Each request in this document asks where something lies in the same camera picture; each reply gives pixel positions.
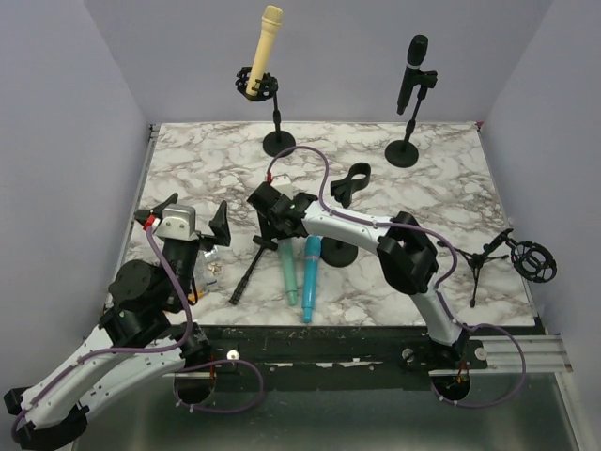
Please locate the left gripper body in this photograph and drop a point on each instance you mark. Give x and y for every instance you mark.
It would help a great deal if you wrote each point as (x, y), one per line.
(181, 261)

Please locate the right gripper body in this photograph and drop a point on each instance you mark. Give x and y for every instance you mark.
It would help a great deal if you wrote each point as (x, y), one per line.
(283, 235)

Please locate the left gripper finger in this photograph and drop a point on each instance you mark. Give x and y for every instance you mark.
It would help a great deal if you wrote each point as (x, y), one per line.
(141, 215)
(219, 226)

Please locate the mint green microphone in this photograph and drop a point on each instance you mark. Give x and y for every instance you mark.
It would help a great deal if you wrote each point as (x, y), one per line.
(287, 257)

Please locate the blue microphone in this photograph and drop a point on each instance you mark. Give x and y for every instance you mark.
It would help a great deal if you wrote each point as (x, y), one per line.
(312, 255)

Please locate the black tripod shock-mount stand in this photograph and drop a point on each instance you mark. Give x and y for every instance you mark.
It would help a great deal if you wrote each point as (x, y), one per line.
(531, 260)

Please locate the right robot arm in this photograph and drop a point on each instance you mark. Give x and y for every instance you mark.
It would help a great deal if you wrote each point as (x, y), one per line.
(407, 257)

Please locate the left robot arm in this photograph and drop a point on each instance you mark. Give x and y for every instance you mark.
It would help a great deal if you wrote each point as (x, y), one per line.
(150, 314)

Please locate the black round-base clip stand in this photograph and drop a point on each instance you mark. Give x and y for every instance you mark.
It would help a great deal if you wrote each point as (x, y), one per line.
(402, 153)

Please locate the cream microphone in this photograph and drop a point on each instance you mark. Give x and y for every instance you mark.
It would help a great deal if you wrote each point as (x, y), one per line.
(271, 23)

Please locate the black microphone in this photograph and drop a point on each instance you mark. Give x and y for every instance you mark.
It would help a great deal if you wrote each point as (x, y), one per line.
(415, 57)

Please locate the clear screw organizer box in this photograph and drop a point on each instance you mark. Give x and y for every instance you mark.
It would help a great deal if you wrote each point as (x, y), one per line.
(207, 267)

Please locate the yellow black utility knife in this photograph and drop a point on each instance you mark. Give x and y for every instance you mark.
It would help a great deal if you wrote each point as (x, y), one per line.
(194, 297)

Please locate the black T-handle tool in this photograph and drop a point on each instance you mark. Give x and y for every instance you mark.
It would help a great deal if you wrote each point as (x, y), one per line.
(244, 280)

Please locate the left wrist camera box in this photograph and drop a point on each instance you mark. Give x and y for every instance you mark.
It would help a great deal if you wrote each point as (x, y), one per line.
(177, 223)

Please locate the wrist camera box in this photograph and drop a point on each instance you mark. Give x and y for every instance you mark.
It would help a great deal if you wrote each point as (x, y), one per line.
(177, 223)
(282, 184)

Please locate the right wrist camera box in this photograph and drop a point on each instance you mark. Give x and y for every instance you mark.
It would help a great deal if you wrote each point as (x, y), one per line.
(282, 184)

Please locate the black stand with shock mount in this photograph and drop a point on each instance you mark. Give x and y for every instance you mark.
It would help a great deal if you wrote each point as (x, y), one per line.
(266, 89)

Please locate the black front mounting rail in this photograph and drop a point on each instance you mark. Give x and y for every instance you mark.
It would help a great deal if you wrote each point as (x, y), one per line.
(319, 358)

